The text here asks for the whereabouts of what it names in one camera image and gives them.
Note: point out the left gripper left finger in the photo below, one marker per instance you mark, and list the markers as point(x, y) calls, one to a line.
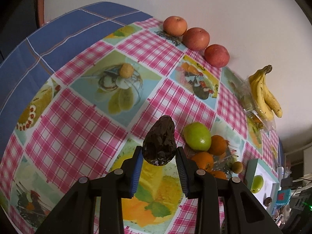
point(75, 212)

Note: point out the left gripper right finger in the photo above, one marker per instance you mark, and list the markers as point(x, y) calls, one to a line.
point(243, 212)

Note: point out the small brown round fruit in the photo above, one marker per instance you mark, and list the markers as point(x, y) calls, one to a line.
point(237, 167)

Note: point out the orange tangerine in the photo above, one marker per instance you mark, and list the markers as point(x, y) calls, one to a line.
point(218, 174)
point(218, 145)
point(204, 160)

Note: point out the green mango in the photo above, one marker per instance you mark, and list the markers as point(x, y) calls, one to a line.
point(257, 184)
point(197, 136)

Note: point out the dark brown wrinkled avocado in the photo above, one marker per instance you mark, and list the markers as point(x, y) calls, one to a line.
point(159, 146)

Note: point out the small tan round fruit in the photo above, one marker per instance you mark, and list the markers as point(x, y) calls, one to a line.
point(126, 70)

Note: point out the small dark brown fruit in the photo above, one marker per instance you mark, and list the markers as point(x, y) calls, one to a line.
point(267, 201)

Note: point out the green mango in tray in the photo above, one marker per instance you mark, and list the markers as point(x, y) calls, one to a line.
point(257, 184)

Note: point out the white foam tray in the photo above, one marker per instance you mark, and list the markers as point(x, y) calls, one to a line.
point(270, 186)

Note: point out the teal box with red label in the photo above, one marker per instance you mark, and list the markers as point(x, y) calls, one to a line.
point(283, 197)

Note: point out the clear plastic fruit container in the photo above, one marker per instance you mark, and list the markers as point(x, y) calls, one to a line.
point(252, 110)

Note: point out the pink checkered fruit tablecloth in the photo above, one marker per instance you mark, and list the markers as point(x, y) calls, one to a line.
point(86, 119)

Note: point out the yellow banana bunch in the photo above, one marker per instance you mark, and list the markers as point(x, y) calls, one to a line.
point(266, 104)

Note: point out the red apple nearest bananas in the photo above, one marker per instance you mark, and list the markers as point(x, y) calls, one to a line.
point(217, 55)

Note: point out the blue plaid tablecloth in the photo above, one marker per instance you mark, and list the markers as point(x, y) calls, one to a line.
point(50, 47)

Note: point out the red middle apple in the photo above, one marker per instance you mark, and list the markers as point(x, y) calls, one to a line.
point(196, 39)

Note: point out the pale orange apple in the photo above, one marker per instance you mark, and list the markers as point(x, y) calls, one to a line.
point(175, 26)

